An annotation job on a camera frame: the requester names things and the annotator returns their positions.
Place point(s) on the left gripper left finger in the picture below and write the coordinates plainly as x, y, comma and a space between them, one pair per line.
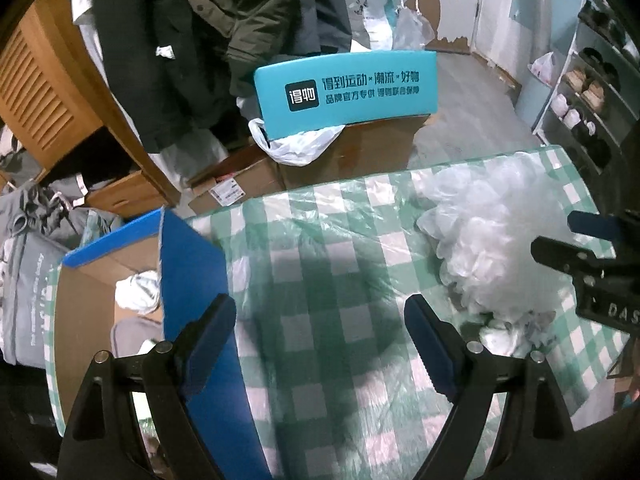
199, 344

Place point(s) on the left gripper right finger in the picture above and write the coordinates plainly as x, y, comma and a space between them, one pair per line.
439, 346

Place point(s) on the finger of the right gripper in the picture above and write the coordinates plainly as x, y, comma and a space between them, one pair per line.
569, 259
611, 228

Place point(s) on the white soft bundle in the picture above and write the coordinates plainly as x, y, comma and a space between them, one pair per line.
532, 331

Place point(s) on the blue cardboard storage box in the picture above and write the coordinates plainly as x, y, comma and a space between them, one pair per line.
211, 435

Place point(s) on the white fluffy mesh pouf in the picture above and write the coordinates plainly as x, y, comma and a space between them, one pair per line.
482, 221

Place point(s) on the metal shoe rack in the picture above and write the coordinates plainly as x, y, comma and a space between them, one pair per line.
594, 99

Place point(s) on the green white checkered tablecloth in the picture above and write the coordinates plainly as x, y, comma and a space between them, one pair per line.
320, 277

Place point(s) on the grey fabric bag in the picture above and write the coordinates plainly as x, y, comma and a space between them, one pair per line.
39, 226

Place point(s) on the white plastic bag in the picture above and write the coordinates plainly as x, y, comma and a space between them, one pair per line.
298, 150

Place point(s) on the teal printed shoe box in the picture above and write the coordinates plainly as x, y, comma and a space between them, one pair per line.
345, 88

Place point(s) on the wooden louvered cabinet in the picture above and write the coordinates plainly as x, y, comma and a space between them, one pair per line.
59, 107

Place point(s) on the dark hanging jacket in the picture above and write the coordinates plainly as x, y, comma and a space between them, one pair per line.
179, 66

